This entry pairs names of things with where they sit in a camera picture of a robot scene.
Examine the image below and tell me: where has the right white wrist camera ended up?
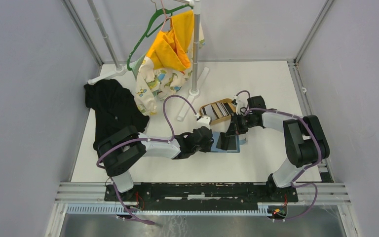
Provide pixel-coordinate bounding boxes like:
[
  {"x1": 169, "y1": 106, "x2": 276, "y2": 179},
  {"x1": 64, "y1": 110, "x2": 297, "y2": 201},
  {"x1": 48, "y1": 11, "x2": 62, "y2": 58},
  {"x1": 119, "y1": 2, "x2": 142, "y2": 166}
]
[{"x1": 232, "y1": 95, "x2": 247, "y2": 115}]

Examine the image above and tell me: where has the oval wooden card tray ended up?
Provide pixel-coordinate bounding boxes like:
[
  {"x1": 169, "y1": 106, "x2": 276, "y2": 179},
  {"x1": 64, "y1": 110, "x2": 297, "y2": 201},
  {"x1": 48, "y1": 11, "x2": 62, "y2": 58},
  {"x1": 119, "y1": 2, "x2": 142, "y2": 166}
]
[{"x1": 199, "y1": 98, "x2": 236, "y2": 125}]

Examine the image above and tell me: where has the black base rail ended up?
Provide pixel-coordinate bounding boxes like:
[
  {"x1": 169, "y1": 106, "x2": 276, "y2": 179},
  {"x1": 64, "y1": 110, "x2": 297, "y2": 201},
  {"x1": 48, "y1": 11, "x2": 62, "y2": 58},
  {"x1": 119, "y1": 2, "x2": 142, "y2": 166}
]
[{"x1": 120, "y1": 182, "x2": 299, "y2": 211}]

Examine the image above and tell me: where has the green clothes hanger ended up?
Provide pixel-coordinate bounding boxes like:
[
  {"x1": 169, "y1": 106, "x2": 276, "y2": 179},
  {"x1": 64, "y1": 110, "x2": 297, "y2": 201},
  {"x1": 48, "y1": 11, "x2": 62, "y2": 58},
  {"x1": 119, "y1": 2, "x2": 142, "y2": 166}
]
[{"x1": 126, "y1": 4, "x2": 193, "y2": 71}]

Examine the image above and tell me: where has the black garment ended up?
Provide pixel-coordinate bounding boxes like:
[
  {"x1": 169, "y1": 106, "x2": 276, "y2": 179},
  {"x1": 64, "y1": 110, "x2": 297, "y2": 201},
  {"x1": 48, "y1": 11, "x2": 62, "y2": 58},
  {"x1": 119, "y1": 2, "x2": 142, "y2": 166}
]
[{"x1": 83, "y1": 79, "x2": 150, "y2": 150}]

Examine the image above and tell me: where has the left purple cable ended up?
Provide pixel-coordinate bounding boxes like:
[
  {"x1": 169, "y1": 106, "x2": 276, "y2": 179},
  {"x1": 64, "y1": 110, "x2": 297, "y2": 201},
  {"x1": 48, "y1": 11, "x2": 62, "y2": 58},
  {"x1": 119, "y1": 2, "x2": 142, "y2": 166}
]
[{"x1": 96, "y1": 95, "x2": 198, "y2": 226}]

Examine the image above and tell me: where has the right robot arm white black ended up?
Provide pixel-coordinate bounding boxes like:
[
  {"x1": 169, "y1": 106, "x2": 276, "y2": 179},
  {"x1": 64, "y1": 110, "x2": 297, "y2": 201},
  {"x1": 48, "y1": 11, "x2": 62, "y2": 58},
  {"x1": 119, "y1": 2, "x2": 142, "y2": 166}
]
[{"x1": 225, "y1": 95, "x2": 330, "y2": 201}]

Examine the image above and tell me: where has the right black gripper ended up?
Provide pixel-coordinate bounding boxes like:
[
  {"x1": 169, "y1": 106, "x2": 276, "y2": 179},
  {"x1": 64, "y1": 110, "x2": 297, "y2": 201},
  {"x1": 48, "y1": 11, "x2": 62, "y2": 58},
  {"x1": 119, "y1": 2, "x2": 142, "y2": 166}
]
[{"x1": 226, "y1": 112, "x2": 257, "y2": 137}]

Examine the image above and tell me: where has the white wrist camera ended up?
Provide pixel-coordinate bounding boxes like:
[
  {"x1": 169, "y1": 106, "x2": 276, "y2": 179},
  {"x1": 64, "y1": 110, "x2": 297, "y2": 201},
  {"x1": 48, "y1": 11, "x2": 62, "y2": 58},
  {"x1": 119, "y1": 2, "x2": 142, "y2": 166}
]
[
  {"x1": 232, "y1": 95, "x2": 247, "y2": 115},
  {"x1": 194, "y1": 113, "x2": 212, "y2": 129}
]

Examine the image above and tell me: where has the dark credit card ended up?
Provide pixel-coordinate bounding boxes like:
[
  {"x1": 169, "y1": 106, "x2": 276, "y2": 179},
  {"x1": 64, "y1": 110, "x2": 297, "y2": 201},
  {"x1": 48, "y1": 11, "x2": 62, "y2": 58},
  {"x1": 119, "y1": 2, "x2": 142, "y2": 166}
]
[{"x1": 216, "y1": 132, "x2": 239, "y2": 152}]

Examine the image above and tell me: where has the blue card holder wallet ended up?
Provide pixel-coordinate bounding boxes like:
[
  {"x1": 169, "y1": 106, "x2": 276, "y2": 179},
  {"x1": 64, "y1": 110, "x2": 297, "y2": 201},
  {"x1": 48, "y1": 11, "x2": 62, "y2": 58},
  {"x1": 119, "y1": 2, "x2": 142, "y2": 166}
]
[{"x1": 210, "y1": 132, "x2": 247, "y2": 153}]

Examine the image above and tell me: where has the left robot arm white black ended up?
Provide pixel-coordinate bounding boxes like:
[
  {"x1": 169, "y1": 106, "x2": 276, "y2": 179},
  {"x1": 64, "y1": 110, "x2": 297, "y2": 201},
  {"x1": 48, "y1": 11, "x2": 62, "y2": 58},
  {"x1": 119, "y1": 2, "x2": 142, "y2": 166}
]
[{"x1": 96, "y1": 126, "x2": 214, "y2": 201}]

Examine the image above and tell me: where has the yellow dinosaur print jacket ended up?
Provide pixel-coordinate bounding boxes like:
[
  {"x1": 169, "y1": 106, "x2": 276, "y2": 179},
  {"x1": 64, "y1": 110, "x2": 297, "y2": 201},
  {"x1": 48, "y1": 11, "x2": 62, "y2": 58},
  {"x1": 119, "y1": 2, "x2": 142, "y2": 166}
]
[{"x1": 134, "y1": 10, "x2": 194, "y2": 116}]

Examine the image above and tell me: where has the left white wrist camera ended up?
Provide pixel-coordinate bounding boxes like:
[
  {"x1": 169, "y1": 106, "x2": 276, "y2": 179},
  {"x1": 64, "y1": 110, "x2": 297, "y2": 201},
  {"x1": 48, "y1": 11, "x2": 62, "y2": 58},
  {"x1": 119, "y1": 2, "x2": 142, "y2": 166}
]
[{"x1": 194, "y1": 113, "x2": 212, "y2": 129}]

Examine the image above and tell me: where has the white metal clothes rack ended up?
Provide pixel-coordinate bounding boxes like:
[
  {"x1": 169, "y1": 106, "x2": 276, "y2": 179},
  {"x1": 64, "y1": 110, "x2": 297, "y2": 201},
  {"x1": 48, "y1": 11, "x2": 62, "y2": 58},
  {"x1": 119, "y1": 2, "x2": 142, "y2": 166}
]
[{"x1": 87, "y1": 0, "x2": 209, "y2": 121}]

